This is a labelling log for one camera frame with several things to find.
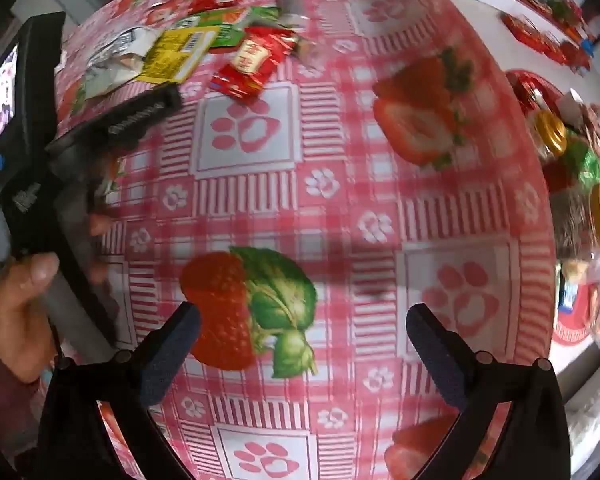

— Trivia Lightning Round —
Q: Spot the small red snack packet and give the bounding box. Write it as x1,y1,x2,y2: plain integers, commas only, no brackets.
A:
187,0,246,15

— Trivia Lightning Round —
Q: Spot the person's left hand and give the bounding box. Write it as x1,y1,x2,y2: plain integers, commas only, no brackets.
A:
0,214,116,382

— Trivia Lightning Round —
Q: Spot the red checked strawberry tablecloth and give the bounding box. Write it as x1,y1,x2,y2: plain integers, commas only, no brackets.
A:
45,0,562,480

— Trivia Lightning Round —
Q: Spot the red round tray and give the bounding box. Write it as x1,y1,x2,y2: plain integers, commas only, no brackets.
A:
505,70,567,113

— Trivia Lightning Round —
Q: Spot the person's left forearm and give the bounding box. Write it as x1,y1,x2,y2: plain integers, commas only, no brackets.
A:
0,305,48,466

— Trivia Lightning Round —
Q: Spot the green candy bag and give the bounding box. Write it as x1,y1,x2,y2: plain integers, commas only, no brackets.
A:
565,141,600,193

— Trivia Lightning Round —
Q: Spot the green snack packet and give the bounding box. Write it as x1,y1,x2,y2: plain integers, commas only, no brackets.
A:
172,6,281,51

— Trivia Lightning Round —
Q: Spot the white silver snack packet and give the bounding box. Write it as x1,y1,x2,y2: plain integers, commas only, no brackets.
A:
82,27,163,100

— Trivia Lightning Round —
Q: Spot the red packet with gold label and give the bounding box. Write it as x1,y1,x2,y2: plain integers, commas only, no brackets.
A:
209,26,301,106

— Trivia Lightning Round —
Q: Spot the red round plate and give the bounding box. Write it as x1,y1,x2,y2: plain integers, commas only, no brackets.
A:
552,282,600,346

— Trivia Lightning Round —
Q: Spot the clear plastic wrapper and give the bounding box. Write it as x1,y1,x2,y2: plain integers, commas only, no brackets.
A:
275,0,311,28

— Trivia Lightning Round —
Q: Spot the yellow snack packet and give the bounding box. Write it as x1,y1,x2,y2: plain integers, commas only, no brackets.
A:
139,27,222,84

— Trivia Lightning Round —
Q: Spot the red gift box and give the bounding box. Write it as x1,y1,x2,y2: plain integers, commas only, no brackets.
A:
501,12,563,58

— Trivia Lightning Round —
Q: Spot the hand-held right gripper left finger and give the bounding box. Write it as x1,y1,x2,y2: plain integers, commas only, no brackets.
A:
37,302,201,480

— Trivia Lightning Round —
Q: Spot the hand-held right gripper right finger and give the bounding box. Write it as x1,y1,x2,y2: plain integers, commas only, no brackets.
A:
405,302,573,480

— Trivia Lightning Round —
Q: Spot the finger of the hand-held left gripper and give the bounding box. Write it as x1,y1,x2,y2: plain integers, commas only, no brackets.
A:
47,84,183,157

